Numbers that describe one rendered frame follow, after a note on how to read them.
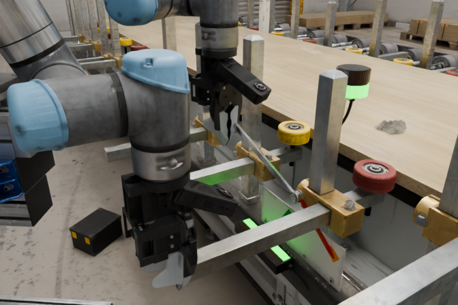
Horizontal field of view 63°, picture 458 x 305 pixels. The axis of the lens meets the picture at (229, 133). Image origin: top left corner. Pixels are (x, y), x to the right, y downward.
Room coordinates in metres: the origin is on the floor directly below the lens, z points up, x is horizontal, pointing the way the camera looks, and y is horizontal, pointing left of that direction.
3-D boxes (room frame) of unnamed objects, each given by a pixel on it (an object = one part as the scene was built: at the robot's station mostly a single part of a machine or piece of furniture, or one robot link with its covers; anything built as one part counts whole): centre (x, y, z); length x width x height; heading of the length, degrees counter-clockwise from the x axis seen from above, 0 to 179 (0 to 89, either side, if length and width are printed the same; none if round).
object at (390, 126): (0.87, -0.41, 0.91); 0.09 x 0.07 x 0.02; 113
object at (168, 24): (1.30, 0.20, 0.93); 0.05 x 0.04 x 0.45; 30
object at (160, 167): (0.43, 0.09, 1.05); 0.08 x 0.08 x 0.05
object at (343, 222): (0.62, -0.19, 0.85); 0.13 x 0.06 x 0.05; 30
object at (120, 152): (0.99, 0.13, 0.82); 0.43 x 0.03 x 0.04; 120
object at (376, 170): (0.65, -0.29, 0.85); 0.08 x 0.08 x 0.11
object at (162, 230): (0.43, 0.09, 0.97); 0.09 x 0.08 x 0.12; 120
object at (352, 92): (0.66, -0.22, 1.07); 0.06 x 0.06 x 0.02
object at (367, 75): (0.66, -0.22, 1.10); 0.06 x 0.06 x 0.02
